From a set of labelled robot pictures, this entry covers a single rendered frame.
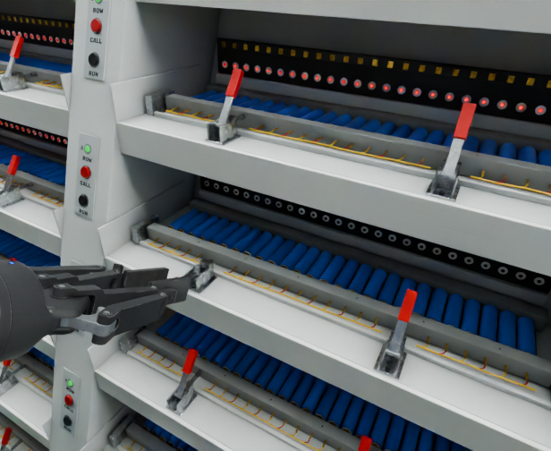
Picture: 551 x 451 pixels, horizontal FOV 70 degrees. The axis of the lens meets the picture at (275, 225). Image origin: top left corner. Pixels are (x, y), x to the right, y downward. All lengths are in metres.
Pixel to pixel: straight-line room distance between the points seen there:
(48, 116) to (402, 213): 0.54
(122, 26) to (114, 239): 0.29
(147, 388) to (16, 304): 0.39
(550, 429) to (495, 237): 0.20
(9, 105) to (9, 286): 0.51
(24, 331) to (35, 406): 0.65
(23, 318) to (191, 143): 0.28
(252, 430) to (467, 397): 0.30
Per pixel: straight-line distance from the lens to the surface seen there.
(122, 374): 0.72
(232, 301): 0.53
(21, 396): 1.01
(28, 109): 0.76
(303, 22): 0.68
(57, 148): 0.98
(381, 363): 0.47
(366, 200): 0.42
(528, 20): 0.43
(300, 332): 0.49
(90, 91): 0.64
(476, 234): 0.41
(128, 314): 0.37
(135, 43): 0.61
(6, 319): 0.33
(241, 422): 0.64
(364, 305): 0.51
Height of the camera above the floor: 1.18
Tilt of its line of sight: 14 degrees down
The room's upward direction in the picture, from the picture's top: 11 degrees clockwise
